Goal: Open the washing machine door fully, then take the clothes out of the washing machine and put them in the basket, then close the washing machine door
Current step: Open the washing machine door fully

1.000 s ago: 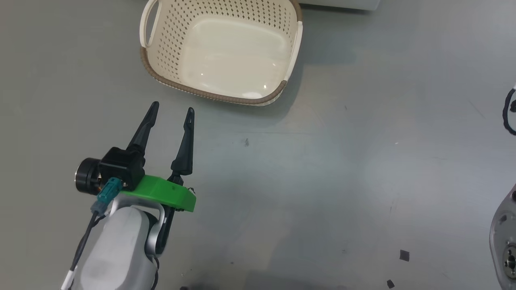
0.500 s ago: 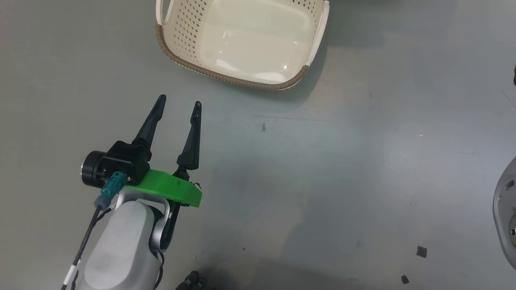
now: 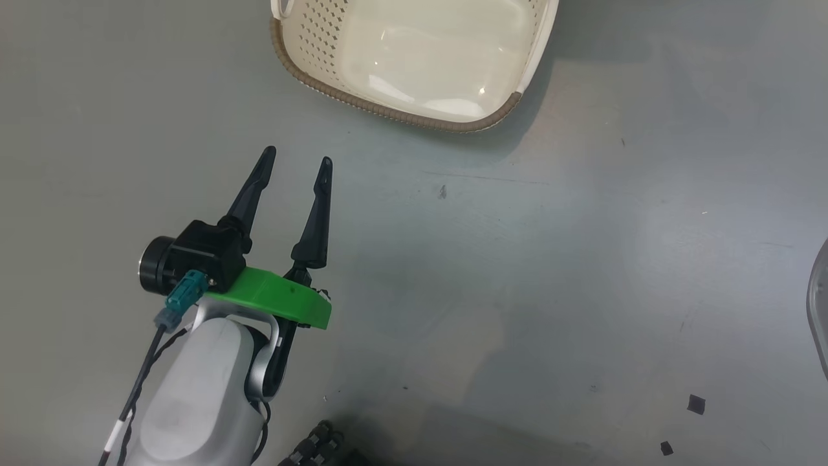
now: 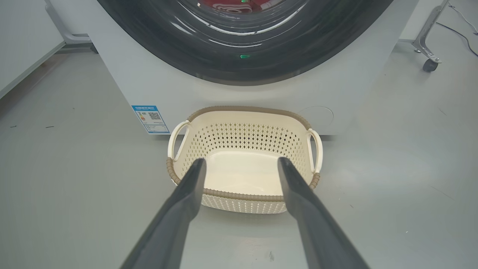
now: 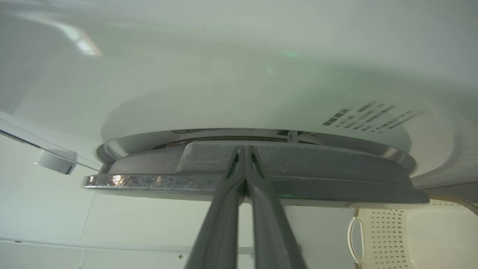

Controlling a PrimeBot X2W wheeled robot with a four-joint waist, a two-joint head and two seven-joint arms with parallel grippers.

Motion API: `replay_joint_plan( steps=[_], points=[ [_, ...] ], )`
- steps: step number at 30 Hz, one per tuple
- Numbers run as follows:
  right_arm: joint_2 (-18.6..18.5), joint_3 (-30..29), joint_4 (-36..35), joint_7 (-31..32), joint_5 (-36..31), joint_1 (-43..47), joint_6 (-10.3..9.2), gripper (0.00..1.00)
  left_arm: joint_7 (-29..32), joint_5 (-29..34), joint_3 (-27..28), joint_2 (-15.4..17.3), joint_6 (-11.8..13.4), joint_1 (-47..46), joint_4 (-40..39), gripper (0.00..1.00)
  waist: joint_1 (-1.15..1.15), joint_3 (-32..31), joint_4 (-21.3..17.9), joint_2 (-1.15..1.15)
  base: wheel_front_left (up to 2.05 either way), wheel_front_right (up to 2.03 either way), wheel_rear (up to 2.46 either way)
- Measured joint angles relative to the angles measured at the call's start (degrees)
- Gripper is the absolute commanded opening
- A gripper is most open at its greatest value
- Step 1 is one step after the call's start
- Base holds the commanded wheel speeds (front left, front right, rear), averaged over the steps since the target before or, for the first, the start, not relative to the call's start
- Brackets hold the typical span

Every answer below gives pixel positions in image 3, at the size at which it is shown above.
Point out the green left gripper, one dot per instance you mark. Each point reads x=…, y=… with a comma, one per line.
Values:
x=278, y=299

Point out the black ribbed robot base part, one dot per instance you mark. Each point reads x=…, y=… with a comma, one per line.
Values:
x=317, y=446

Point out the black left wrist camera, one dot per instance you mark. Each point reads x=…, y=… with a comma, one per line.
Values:
x=200, y=252

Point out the cream perforated laundry basket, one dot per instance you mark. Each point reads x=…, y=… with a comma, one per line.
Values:
x=420, y=58

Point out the small black tape piece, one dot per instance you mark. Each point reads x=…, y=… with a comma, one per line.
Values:
x=696, y=404
x=666, y=448

